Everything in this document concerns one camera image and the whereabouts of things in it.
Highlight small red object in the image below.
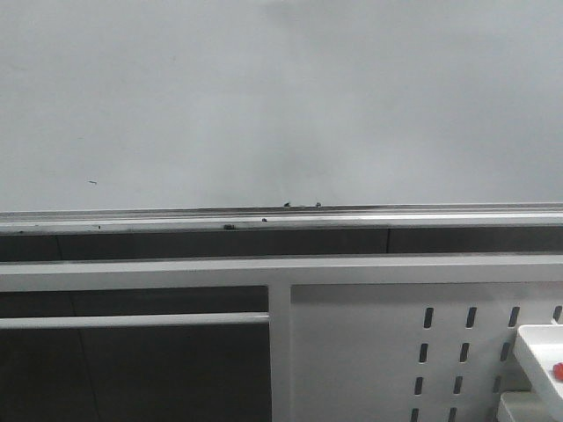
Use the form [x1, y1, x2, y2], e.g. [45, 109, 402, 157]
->
[552, 362, 563, 382]

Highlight white whiteboard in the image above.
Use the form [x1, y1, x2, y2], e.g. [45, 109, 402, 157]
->
[1, 1, 562, 212]

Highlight white plastic bin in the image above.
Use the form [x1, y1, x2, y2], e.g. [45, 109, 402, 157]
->
[513, 324, 562, 421]
[496, 392, 554, 422]

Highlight aluminium whiteboard tray rail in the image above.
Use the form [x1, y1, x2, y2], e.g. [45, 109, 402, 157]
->
[1, 203, 562, 236]

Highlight lower white plastic bin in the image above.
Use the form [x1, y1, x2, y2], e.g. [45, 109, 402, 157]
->
[496, 392, 554, 422]

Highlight white metal frame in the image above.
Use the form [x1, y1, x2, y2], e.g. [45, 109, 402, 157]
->
[1, 254, 562, 421]

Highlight white slotted pegboard panel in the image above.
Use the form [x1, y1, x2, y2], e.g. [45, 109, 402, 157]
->
[291, 282, 562, 421]

